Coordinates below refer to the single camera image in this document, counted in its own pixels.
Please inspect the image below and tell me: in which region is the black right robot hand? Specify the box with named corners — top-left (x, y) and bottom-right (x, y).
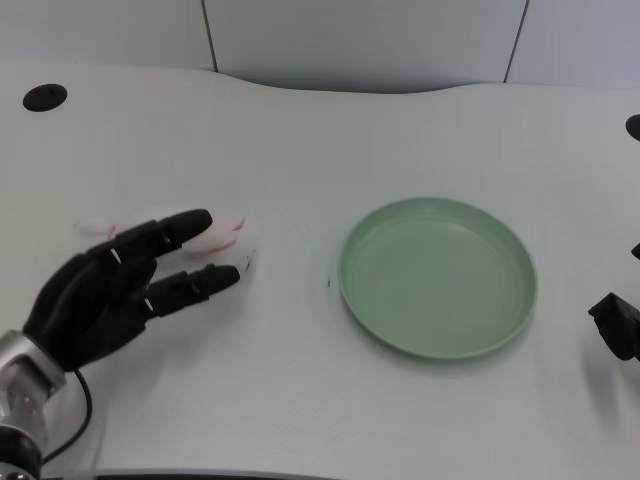
top-left (587, 242), bottom-right (640, 362)

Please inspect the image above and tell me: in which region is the green round plate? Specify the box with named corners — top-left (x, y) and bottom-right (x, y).
top-left (337, 197), bottom-right (539, 361)

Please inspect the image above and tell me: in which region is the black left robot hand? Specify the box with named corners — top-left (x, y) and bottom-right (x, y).
top-left (23, 209), bottom-right (242, 372)

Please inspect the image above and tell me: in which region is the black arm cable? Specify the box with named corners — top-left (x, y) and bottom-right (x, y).
top-left (40, 368), bottom-right (94, 459)

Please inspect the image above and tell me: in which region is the white rabbit doll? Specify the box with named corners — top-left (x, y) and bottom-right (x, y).
top-left (74, 204), bottom-right (257, 274)

